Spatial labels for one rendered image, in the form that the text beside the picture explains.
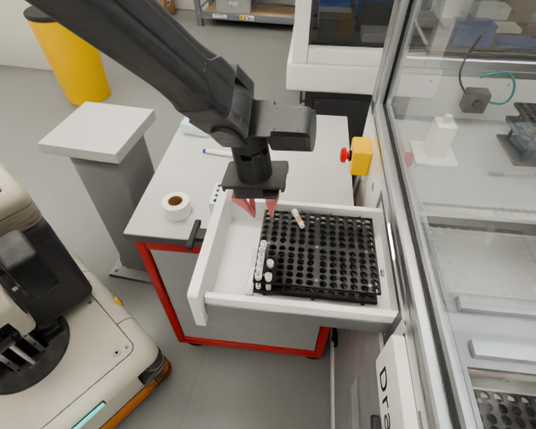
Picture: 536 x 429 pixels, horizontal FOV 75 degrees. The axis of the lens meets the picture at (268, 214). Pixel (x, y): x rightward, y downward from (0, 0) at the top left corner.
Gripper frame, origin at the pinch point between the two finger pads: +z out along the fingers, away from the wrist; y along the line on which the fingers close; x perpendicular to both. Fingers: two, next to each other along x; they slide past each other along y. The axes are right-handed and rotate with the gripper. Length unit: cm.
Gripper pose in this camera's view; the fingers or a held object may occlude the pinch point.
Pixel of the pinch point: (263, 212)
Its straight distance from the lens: 62.3
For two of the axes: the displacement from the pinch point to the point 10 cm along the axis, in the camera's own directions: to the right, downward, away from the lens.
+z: 1.3, 6.9, 7.1
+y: 9.8, 0.2, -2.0
